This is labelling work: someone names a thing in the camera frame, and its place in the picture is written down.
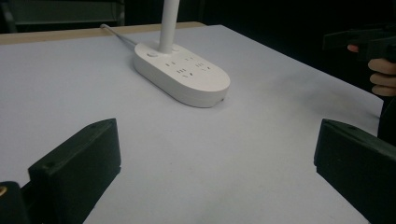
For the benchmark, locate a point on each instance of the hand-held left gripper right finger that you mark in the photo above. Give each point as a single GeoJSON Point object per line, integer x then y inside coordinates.
{"type": "Point", "coordinates": [355, 161]}

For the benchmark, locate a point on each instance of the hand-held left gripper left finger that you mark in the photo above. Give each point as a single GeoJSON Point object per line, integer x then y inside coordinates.
{"type": "Point", "coordinates": [77, 165]}

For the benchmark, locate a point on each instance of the white desk lamp with sockets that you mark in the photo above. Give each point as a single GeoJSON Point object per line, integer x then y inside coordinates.
{"type": "Point", "coordinates": [183, 74]}

